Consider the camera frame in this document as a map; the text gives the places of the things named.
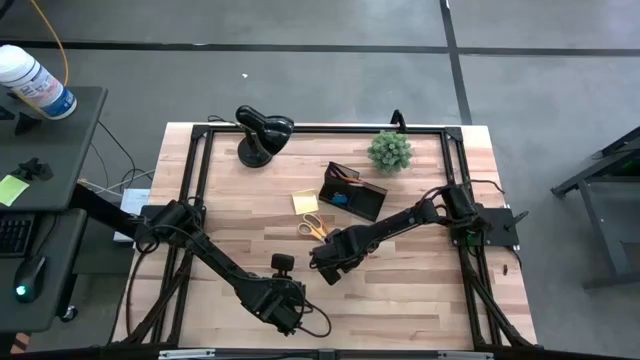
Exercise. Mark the black side desk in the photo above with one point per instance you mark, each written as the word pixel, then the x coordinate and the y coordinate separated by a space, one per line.
pixel 60 150

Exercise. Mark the green artificial potted plant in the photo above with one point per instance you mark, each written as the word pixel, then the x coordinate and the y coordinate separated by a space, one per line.
pixel 390 151

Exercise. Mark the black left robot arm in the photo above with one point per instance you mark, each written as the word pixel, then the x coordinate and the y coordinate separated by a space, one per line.
pixel 215 260

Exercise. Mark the black mesh desk organizer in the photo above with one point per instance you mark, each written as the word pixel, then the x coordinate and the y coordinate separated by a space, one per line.
pixel 367 202

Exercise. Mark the white wipes canister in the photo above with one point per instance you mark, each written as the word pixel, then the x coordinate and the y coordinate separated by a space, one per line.
pixel 35 82

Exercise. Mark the small black plastic part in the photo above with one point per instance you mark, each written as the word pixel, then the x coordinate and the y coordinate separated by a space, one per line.
pixel 32 170

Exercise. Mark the black clamp lever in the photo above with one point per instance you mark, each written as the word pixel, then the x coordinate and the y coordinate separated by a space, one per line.
pixel 517 218

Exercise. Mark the yellow sticky note pad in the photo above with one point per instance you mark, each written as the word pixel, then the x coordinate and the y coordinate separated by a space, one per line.
pixel 305 202

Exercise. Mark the orange pencil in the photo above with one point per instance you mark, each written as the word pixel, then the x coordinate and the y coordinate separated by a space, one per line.
pixel 351 179

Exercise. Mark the black desk lamp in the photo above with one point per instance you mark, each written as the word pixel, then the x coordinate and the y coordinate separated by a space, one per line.
pixel 265 132

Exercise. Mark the black computer mouse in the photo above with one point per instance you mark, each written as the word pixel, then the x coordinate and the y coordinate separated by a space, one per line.
pixel 30 275

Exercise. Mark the silver aluminium bracket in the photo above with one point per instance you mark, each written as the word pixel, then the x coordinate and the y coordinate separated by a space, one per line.
pixel 187 354
pixel 465 355

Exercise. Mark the black triangular plastic part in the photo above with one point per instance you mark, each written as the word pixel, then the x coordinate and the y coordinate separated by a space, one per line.
pixel 26 122

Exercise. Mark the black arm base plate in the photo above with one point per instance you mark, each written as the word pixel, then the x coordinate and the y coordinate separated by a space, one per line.
pixel 500 225

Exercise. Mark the black clamp bracket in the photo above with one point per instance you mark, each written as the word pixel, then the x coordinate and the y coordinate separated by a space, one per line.
pixel 398 121

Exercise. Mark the green sticky note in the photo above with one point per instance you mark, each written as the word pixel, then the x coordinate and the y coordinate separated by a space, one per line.
pixel 12 190

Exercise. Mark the black metal cart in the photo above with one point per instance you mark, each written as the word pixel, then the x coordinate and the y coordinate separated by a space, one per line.
pixel 600 240

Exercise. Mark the black keyboard tray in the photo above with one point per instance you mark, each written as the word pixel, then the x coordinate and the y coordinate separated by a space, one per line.
pixel 60 240

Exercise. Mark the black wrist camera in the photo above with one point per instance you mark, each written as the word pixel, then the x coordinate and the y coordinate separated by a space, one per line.
pixel 332 276
pixel 283 262

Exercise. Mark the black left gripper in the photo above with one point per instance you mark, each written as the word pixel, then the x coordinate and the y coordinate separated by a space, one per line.
pixel 277 307

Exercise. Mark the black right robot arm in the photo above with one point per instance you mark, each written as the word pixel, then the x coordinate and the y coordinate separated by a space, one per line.
pixel 400 222

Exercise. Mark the pale flat box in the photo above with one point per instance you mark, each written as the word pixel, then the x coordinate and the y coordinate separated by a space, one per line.
pixel 131 200

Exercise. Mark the blue eraser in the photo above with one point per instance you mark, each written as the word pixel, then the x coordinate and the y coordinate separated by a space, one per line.
pixel 340 199

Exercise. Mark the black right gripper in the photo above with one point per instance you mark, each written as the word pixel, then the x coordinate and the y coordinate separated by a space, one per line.
pixel 340 250

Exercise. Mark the black desk support beam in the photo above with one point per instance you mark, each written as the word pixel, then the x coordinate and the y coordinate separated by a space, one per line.
pixel 100 207

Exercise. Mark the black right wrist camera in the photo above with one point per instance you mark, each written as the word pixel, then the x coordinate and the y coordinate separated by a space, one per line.
pixel 332 276

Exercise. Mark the black keyboard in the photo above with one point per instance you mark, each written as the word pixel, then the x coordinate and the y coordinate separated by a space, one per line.
pixel 15 235

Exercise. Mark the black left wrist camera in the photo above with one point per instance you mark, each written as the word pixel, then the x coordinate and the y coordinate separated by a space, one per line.
pixel 283 262

